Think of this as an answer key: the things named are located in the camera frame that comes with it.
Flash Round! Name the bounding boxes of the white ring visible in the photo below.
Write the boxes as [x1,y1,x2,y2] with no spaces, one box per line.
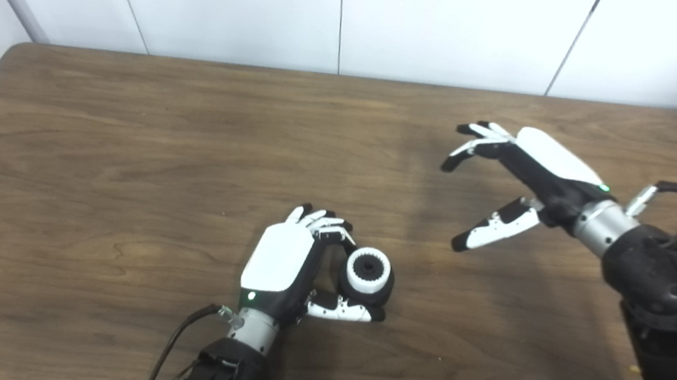
[343,245,394,297]

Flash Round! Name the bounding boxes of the round black part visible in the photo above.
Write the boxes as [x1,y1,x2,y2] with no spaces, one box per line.
[335,245,399,310]

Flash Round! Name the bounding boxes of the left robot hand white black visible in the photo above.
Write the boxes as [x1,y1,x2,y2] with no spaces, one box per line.
[235,197,397,338]

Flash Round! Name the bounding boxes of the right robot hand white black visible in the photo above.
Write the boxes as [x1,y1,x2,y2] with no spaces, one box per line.
[431,117,619,269]

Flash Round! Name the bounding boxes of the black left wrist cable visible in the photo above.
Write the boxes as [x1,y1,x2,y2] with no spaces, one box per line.
[145,297,237,380]

